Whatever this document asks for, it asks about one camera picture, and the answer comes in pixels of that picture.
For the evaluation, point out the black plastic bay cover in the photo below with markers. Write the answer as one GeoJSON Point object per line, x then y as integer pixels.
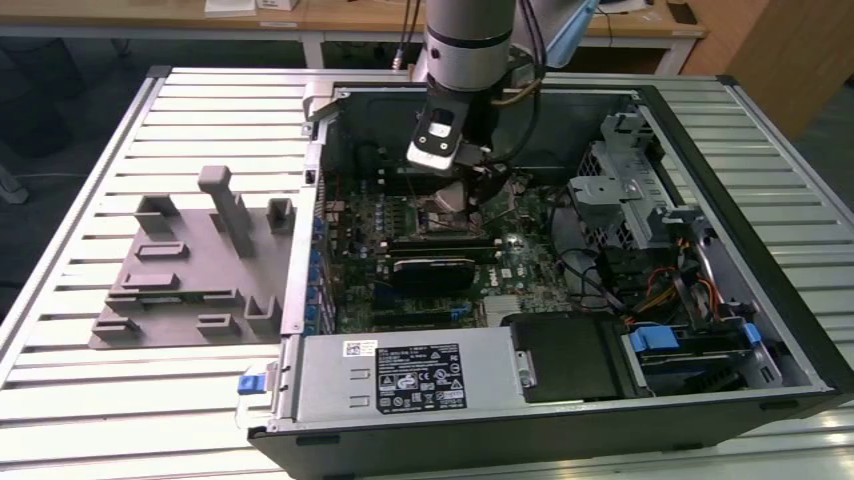
{"type": "Point", "coordinates": [575, 355]}

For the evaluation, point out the black PC case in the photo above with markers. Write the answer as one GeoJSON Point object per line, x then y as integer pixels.
{"type": "Point", "coordinates": [535, 445]}

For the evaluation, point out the CPU socket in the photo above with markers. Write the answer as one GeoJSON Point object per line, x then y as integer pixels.
{"type": "Point", "coordinates": [441, 226]}

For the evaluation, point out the black chair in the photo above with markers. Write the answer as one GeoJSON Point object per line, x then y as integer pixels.
{"type": "Point", "coordinates": [41, 100]}

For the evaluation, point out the silver chipset heatsink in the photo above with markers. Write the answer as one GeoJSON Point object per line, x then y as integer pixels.
{"type": "Point", "coordinates": [508, 306]}

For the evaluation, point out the silver power supply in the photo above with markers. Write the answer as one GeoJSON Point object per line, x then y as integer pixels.
{"type": "Point", "coordinates": [334, 385]}

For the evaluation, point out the light wooden desk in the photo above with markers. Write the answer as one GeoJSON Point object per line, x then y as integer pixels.
{"type": "Point", "coordinates": [134, 20]}

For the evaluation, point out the grey parts rack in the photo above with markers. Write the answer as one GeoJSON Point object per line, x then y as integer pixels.
{"type": "Point", "coordinates": [194, 280]}

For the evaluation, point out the silver drive cage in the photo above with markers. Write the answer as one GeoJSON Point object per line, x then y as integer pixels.
{"type": "Point", "coordinates": [621, 160]}

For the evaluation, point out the white box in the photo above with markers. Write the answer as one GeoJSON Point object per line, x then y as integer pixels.
{"type": "Point", "coordinates": [277, 4]}
{"type": "Point", "coordinates": [230, 6]}

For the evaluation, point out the small black device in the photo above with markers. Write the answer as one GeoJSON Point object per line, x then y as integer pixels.
{"type": "Point", "coordinates": [683, 14]}

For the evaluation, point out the blue case latch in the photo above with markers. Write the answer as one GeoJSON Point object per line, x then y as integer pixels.
{"type": "Point", "coordinates": [250, 384]}

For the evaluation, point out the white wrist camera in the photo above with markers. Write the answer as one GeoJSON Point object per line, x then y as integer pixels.
{"type": "Point", "coordinates": [436, 140]}

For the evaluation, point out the wooden cabinet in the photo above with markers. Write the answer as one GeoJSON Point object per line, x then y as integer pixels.
{"type": "Point", "coordinates": [788, 50]}

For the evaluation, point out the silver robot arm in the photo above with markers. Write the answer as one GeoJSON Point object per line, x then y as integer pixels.
{"type": "Point", "coordinates": [468, 45]}

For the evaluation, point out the silver CPU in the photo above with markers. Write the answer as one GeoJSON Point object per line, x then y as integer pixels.
{"type": "Point", "coordinates": [453, 197]}

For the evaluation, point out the green motherboard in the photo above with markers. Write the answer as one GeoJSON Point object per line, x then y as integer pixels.
{"type": "Point", "coordinates": [535, 260]}

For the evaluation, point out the hard disk in blue carrier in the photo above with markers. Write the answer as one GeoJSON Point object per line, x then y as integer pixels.
{"type": "Point", "coordinates": [651, 340]}

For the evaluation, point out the pale blue teach pendant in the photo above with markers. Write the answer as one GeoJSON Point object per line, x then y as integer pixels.
{"type": "Point", "coordinates": [568, 35]}

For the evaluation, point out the black shrouded card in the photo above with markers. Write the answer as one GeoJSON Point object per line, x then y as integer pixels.
{"type": "Point", "coordinates": [434, 277]}

